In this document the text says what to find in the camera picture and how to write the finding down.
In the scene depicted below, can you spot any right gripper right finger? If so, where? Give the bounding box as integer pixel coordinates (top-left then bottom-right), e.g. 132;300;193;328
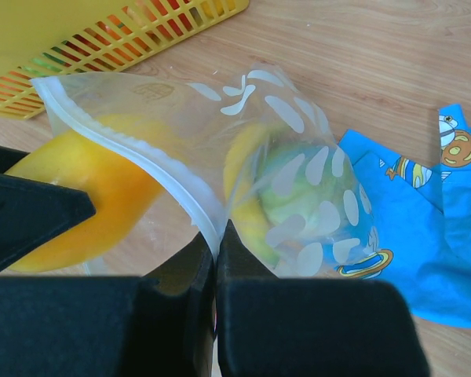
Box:
217;224;431;376

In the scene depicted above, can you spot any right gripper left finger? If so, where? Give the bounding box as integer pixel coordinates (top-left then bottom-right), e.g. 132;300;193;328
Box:
0;235;214;376

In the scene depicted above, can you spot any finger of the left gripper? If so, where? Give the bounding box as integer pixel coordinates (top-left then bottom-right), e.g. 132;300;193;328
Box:
0;146;96;272

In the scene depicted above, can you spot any yellow orange toy mango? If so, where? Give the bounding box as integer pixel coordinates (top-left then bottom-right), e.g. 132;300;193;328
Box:
6;129;184;273

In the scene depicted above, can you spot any green toy cabbage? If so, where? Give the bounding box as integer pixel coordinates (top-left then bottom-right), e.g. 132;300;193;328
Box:
256;142;374;264

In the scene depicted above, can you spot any yellow toy banana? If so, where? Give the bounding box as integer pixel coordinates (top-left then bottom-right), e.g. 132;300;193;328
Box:
223;122;280;269

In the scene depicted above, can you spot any clear dotted zip top bag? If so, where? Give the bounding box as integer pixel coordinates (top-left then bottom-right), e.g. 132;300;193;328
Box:
31;65;377;277

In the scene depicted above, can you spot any yellow plastic shopping basket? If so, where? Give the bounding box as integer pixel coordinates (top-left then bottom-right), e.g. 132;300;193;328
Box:
0;0;249;119

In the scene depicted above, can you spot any blue cartoon print cloth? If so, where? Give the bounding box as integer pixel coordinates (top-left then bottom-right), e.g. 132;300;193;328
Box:
336;104;471;328

